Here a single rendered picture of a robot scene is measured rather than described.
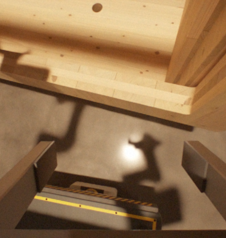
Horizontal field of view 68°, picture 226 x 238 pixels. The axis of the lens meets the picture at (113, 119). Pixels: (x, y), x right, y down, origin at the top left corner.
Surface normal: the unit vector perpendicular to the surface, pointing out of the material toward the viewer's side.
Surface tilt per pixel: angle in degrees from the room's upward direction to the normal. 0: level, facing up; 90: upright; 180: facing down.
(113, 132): 0
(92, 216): 0
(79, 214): 0
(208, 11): 90
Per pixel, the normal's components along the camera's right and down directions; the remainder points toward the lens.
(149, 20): -0.14, -0.15
